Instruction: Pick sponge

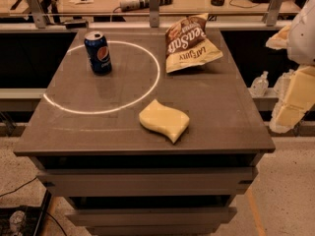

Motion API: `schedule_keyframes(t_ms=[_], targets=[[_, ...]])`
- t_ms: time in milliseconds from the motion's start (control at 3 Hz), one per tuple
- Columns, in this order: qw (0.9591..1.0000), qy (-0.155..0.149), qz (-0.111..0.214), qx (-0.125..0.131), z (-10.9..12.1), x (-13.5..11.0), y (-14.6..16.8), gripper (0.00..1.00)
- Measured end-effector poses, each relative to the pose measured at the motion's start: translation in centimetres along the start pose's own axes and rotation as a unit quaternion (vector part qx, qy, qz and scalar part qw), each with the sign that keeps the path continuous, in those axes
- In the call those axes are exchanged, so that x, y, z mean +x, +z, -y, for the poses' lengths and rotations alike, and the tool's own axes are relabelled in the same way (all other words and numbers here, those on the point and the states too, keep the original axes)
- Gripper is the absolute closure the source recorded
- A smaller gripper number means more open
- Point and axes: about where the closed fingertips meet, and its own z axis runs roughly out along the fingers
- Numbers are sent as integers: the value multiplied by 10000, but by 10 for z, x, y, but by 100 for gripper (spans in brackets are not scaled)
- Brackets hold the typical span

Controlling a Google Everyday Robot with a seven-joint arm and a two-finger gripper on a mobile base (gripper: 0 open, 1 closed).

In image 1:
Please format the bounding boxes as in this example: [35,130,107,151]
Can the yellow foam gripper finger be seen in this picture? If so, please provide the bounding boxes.
[266,26,290,50]

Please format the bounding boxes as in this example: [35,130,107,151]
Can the yellow foam padded gripper finger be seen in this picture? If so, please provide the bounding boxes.
[269,65,315,134]

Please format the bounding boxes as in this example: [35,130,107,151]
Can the yellow wavy sponge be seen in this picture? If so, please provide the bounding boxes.
[139,99,190,144]

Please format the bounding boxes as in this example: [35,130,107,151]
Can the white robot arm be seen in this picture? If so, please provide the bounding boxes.
[266,0,315,134]

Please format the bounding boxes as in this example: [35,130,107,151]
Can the clear plastic bottle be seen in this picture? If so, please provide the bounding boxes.
[250,71,269,97]
[273,69,293,96]

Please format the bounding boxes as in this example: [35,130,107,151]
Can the brown yellow chip bag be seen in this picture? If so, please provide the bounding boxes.
[165,14,222,73]

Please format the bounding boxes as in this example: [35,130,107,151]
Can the grey drawer cabinet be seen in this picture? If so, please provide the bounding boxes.
[15,29,275,236]

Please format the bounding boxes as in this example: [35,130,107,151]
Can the blue Pepsi can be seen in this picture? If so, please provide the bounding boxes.
[84,31,112,75]

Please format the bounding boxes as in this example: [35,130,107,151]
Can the black crate on floor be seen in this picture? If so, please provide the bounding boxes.
[0,192,51,236]

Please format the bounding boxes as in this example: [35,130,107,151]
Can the grey metal post right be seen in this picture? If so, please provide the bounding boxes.
[263,0,284,27]

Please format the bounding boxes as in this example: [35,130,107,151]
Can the grey metal post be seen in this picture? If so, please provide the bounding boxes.
[26,0,47,29]
[149,0,159,28]
[263,0,284,27]

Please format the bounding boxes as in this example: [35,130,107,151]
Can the grey metal post centre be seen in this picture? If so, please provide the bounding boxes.
[149,0,159,28]

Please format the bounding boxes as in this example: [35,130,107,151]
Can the grey metal post left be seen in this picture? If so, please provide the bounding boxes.
[26,0,47,29]

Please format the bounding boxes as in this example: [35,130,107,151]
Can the black floor cable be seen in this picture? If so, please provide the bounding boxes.
[0,176,38,199]

